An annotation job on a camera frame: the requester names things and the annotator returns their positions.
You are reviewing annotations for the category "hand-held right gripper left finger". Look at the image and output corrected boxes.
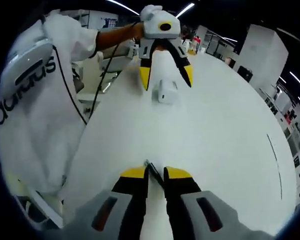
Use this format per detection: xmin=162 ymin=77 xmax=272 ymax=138
xmin=64 ymin=165 xmax=151 ymax=240

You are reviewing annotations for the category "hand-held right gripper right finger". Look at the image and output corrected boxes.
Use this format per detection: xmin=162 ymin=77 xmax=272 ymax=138
xmin=163 ymin=165 xmax=276 ymax=240

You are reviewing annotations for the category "white charger adapter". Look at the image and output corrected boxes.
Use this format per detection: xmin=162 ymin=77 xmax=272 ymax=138
xmin=151 ymin=79 xmax=179 ymax=105

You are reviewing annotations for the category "black Type-C cable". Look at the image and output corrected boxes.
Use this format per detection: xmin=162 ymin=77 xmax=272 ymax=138
xmin=145 ymin=159 xmax=166 ymax=191

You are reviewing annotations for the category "white desk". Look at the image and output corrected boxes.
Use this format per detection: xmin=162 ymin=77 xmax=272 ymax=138
xmin=62 ymin=51 xmax=300 ymax=237

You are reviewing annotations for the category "white office chair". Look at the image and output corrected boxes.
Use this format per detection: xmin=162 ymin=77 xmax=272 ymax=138
xmin=76 ymin=51 xmax=127 ymax=100

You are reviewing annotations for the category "black box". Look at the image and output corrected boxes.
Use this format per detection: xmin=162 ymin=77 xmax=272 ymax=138
xmin=237 ymin=65 xmax=254 ymax=82

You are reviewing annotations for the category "person's white printed shirt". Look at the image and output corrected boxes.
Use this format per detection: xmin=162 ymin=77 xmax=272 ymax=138
xmin=0 ymin=9 xmax=101 ymax=198

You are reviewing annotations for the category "white worn device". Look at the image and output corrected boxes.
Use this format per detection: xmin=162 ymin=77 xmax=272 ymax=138
xmin=0 ymin=41 xmax=56 ymax=87

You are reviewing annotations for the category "storage shelf with items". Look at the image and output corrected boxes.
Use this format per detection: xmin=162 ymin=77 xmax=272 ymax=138
xmin=263 ymin=82 xmax=300 ymax=191

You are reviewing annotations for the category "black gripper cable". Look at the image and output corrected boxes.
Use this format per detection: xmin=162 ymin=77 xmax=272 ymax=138
xmin=89 ymin=21 xmax=139 ymax=116

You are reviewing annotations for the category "black device cable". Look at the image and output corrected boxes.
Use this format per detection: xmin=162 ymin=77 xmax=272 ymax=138
xmin=51 ymin=44 xmax=89 ymax=125

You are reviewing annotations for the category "white chair frame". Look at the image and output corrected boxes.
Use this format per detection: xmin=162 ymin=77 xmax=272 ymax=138
xmin=14 ymin=184 xmax=66 ymax=230

